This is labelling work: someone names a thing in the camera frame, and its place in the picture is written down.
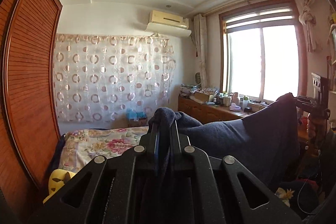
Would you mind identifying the navy blue printed t-shirt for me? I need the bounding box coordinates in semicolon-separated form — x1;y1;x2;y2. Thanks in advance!
149;93;299;189

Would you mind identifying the right hand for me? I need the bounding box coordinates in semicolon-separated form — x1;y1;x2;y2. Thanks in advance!
306;114;330;139

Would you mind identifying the yellow foam object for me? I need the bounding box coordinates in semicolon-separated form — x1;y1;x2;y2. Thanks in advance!
43;169;76;204

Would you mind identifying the floral quilt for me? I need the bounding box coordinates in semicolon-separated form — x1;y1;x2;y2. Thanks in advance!
59;126;148;173

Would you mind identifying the wood-framed window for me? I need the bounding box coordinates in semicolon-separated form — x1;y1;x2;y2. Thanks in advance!
219;0;307;102

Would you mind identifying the blue toy on box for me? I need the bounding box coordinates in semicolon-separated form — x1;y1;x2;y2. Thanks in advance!
126;109;147;121

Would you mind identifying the wooden cabinet sideboard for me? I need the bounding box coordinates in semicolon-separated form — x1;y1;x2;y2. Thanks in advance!
178;95;253;125

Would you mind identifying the cardboard box on cabinet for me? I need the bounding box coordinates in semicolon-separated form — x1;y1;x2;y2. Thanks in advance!
194;91;215;102

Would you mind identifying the sheer circle-pattern curtain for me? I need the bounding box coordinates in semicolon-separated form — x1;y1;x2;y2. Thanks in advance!
54;34;176;123

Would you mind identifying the beige tied window curtain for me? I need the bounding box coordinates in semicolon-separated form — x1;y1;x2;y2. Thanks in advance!
194;14;208;89

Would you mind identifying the wooden louvered wardrobe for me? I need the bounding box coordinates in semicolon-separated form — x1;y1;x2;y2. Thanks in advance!
1;0;62;219

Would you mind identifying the white wall air conditioner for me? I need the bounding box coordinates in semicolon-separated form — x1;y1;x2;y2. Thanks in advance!
146;10;191;38

